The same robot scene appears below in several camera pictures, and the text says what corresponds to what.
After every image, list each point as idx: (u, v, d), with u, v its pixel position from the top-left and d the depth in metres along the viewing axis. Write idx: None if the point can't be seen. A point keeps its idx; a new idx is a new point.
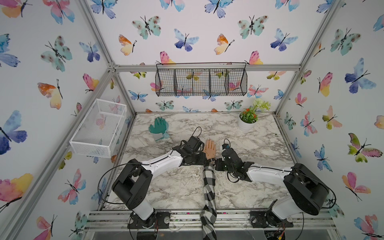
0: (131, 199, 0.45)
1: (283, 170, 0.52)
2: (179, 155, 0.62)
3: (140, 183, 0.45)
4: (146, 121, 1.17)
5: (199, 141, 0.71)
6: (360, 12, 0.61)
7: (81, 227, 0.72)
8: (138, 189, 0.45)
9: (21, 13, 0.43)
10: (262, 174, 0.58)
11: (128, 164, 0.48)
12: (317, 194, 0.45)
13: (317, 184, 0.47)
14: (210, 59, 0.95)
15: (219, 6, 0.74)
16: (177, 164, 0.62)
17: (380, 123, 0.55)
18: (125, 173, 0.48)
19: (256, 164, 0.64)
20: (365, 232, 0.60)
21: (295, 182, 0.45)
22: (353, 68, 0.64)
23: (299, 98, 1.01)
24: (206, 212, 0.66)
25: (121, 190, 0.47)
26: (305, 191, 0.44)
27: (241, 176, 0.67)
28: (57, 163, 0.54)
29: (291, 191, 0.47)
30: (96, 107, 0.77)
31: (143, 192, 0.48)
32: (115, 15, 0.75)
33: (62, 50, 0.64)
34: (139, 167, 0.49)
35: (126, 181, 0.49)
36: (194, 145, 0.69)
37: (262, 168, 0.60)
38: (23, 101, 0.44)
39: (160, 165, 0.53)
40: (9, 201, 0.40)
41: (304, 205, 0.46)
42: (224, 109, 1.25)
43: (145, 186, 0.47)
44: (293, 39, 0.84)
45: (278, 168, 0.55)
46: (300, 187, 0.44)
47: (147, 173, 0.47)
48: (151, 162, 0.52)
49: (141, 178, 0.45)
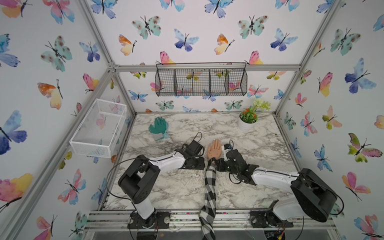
0: (137, 193, 0.46)
1: (290, 175, 0.51)
2: (182, 156, 0.64)
3: (147, 178, 0.47)
4: (146, 121, 1.17)
5: (200, 145, 0.75)
6: (359, 12, 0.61)
7: (81, 227, 0.72)
8: (146, 183, 0.47)
9: (21, 13, 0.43)
10: (267, 178, 0.58)
11: (137, 158, 0.50)
12: (325, 201, 0.44)
13: (326, 190, 0.46)
14: (210, 59, 0.95)
15: (219, 6, 0.74)
16: (179, 164, 0.64)
17: (381, 123, 0.55)
18: (133, 168, 0.49)
19: (260, 168, 0.63)
20: (365, 232, 0.60)
21: (303, 188, 0.44)
22: (353, 68, 0.64)
23: (299, 98, 1.01)
24: (203, 212, 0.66)
25: (128, 184, 0.48)
26: (313, 197, 0.43)
27: (245, 179, 0.66)
28: (58, 162, 0.55)
29: (298, 197, 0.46)
30: (96, 107, 0.77)
31: (149, 187, 0.50)
32: (115, 15, 0.75)
33: (62, 50, 0.64)
34: (147, 163, 0.52)
35: (133, 176, 0.50)
36: (196, 149, 0.73)
37: (267, 172, 0.58)
38: (23, 101, 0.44)
39: (166, 163, 0.56)
40: (9, 201, 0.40)
41: (312, 211, 0.45)
42: (224, 109, 1.25)
43: (152, 181, 0.49)
44: (293, 39, 0.84)
45: (285, 173, 0.53)
46: (308, 193, 0.43)
47: (155, 168, 0.49)
48: (158, 159, 0.55)
49: (149, 174, 0.47)
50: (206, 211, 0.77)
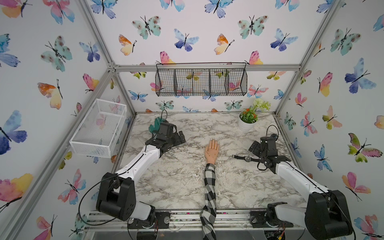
0: (122, 210, 0.43)
1: (317, 186, 0.47)
2: (154, 148, 0.59)
3: (123, 193, 0.43)
4: (146, 121, 1.17)
5: (170, 125, 0.68)
6: (360, 12, 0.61)
7: (81, 227, 0.72)
8: (124, 199, 0.43)
9: (21, 13, 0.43)
10: (290, 175, 0.55)
11: (103, 180, 0.44)
12: (335, 225, 0.41)
13: (345, 222, 0.41)
14: (210, 59, 0.95)
15: (219, 6, 0.74)
16: (156, 156, 0.59)
17: (381, 123, 0.55)
18: (104, 191, 0.44)
19: (291, 164, 0.58)
20: (365, 232, 0.60)
21: (322, 204, 0.41)
22: (353, 68, 0.64)
23: (299, 98, 1.01)
24: (205, 212, 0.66)
25: (107, 207, 0.44)
26: (326, 217, 0.41)
27: (268, 162, 0.66)
28: (58, 163, 0.54)
29: (309, 206, 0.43)
30: (96, 107, 0.77)
31: (132, 198, 0.46)
32: (115, 15, 0.75)
33: (62, 50, 0.64)
34: (118, 178, 0.46)
35: (109, 196, 0.46)
36: (167, 131, 0.67)
37: (294, 170, 0.55)
38: (23, 101, 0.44)
39: (138, 168, 0.50)
40: (9, 201, 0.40)
41: (313, 225, 0.44)
42: (224, 109, 1.25)
43: (131, 193, 0.45)
44: (293, 39, 0.84)
45: (312, 181, 0.49)
46: (323, 210, 0.41)
47: (128, 180, 0.44)
48: (128, 168, 0.49)
49: (123, 188, 0.43)
50: (208, 211, 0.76)
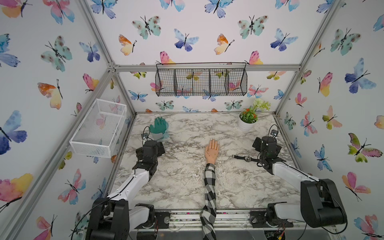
0: (116, 235, 0.41)
1: (308, 176, 0.50)
2: (143, 171, 0.59)
3: (117, 214, 0.42)
4: (146, 121, 1.17)
5: (152, 146, 0.66)
6: (360, 12, 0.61)
7: (81, 227, 0.72)
8: (119, 220, 0.41)
9: (21, 13, 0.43)
10: (285, 172, 0.59)
11: (94, 206, 0.43)
12: (327, 211, 0.42)
13: (338, 209, 0.43)
14: (210, 59, 0.95)
15: (219, 6, 0.74)
16: (146, 178, 0.60)
17: (381, 123, 0.55)
18: (96, 217, 0.42)
19: (285, 163, 0.62)
20: (365, 232, 0.60)
21: (312, 190, 0.44)
22: (353, 68, 0.64)
23: (299, 98, 1.01)
24: (205, 212, 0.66)
25: (99, 237, 0.41)
26: (316, 202, 0.43)
27: (266, 165, 0.69)
28: (57, 163, 0.54)
29: (302, 195, 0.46)
30: (96, 107, 0.77)
31: (126, 224, 0.45)
32: (115, 15, 0.75)
33: (62, 50, 0.64)
34: (109, 202, 0.45)
35: (100, 225, 0.43)
36: (151, 153, 0.66)
37: (289, 167, 0.58)
38: (24, 101, 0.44)
39: (131, 189, 0.50)
40: (9, 201, 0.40)
41: (308, 214, 0.46)
42: (224, 109, 1.25)
43: (126, 215, 0.44)
44: (293, 39, 0.84)
45: (304, 173, 0.52)
46: (313, 195, 0.43)
47: (122, 201, 0.44)
48: (120, 191, 0.48)
49: (118, 208, 0.42)
50: (208, 211, 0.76)
